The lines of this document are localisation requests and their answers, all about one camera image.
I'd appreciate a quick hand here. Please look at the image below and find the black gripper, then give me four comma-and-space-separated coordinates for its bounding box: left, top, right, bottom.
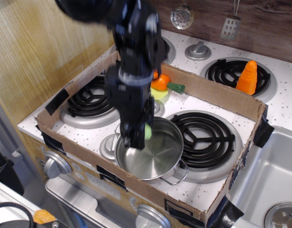
104, 65, 156, 150

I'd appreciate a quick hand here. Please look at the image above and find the green toy broccoli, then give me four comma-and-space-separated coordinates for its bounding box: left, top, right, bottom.
145, 123, 152, 140

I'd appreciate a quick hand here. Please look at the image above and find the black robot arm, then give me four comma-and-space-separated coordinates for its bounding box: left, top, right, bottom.
56, 0, 168, 150

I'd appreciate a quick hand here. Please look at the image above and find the silver front stove knob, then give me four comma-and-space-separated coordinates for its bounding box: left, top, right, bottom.
99, 133, 119, 162

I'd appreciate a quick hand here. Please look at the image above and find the silver stove knob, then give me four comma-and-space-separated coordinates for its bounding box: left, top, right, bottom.
185, 41, 212, 61
154, 100, 165, 117
99, 133, 119, 162

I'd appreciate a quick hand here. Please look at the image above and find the silver middle stove knob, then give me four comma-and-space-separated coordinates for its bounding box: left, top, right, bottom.
154, 100, 165, 117

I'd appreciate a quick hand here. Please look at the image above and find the stainless steel pot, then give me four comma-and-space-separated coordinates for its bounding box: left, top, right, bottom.
114, 117, 189, 186

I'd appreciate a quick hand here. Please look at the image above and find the yellow-green plastic plate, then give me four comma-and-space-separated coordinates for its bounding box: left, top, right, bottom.
151, 88, 168, 100

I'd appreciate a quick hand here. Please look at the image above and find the black front left burner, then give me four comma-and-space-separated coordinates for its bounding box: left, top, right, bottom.
60, 75, 119, 129

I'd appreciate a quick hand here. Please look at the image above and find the black burner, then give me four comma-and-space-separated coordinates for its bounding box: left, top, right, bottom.
60, 75, 119, 129
167, 110, 243, 184
200, 57, 277, 103
162, 37, 176, 65

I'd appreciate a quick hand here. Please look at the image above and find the orange toy carrot green stem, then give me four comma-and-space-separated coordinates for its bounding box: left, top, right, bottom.
151, 72, 185, 94

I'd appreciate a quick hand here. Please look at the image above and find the brown cardboard fence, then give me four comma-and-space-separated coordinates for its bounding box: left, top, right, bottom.
36, 52, 272, 222

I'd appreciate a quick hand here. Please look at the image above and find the black front right burner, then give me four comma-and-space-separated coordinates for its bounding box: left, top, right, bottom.
167, 110, 243, 184

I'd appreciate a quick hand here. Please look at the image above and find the silver left oven knob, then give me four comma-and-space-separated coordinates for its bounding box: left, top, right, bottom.
44, 151, 72, 179

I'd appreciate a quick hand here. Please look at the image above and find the silver oven knob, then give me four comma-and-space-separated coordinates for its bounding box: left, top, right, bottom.
135, 204, 172, 228
44, 151, 72, 179

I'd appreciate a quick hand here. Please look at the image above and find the black rear left burner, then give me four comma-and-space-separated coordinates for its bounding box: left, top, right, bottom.
162, 37, 176, 65

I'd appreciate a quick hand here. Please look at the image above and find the silver right oven knob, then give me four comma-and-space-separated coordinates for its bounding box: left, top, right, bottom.
135, 204, 172, 228

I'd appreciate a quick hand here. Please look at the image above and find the silver rear stove knob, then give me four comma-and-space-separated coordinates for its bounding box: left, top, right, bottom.
185, 41, 212, 61

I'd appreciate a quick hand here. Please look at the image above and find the hanging metal strainer ladle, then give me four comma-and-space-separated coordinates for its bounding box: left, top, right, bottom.
170, 0, 195, 30

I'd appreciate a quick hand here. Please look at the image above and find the orange toy carrot cone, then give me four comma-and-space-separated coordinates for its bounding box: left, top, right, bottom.
235, 60, 257, 95

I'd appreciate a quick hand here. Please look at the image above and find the orange object bottom left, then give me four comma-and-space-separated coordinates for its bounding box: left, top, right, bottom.
33, 209, 56, 224

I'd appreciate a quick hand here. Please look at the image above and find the black rear right burner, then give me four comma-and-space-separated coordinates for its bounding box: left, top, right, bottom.
200, 57, 277, 103

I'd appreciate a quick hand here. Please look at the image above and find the silver toy sink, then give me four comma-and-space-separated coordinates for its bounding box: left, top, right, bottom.
229, 126, 292, 228

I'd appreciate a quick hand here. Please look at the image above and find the hanging metal spatula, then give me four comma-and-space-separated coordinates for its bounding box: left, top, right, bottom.
220, 0, 241, 40

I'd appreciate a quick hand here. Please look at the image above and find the silver sink drain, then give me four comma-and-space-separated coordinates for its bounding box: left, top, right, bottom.
263, 202, 292, 228

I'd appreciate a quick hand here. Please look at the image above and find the silver oven door handle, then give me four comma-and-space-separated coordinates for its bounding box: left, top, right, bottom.
46, 177, 123, 228

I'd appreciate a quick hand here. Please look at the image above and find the black cable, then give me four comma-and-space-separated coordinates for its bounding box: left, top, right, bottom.
0, 201, 35, 228

